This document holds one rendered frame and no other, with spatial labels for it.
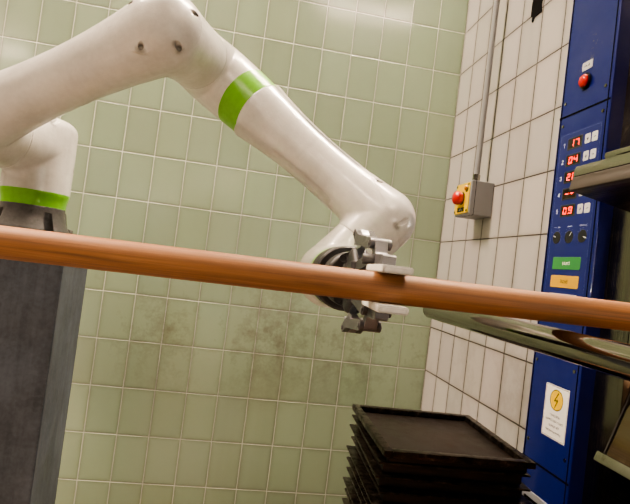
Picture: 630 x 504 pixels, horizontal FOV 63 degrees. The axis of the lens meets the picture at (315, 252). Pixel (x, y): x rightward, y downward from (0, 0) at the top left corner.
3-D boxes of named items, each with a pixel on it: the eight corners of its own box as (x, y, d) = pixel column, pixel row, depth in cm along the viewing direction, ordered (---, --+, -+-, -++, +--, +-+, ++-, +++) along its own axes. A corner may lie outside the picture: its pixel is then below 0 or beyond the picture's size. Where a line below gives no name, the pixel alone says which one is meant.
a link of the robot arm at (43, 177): (-31, 196, 99) (-17, 99, 100) (33, 207, 114) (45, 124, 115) (23, 201, 96) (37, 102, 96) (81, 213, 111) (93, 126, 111)
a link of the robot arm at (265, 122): (243, 147, 99) (227, 119, 88) (284, 106, 100) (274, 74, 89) (382, 272, 90) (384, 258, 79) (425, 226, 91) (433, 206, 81)
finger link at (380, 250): (382, 266, 56) (385, 239, 57) (395, 267, 51) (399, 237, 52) (369, 264, 56) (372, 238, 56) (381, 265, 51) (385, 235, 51)
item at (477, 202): (475, 220, 155) (478, 187, 155) (491, 217, 145) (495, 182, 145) (452, 216, 154) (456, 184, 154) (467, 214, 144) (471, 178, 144)
